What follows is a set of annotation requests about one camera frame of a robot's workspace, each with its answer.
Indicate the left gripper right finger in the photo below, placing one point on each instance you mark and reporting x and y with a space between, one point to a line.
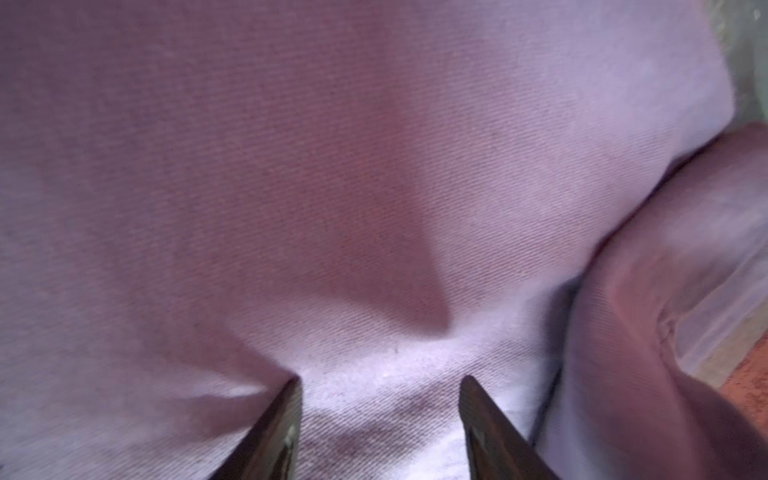
495 448

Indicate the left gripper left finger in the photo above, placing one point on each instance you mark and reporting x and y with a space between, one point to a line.
269 451

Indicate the purple trousers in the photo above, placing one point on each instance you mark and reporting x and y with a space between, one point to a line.
203 199

